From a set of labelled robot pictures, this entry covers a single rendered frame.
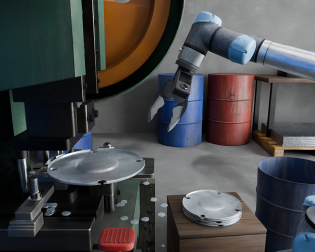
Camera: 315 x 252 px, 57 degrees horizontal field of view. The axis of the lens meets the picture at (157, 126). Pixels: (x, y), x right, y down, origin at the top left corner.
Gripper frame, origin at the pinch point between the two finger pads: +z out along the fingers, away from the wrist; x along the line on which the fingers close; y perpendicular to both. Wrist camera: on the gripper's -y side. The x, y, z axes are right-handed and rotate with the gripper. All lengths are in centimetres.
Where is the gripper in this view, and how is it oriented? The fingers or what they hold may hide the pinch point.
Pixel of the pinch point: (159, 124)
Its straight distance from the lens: 89.9
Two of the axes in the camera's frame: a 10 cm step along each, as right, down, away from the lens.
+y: -0.3, -2.3, 9.7
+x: -9.0, -4.1, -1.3
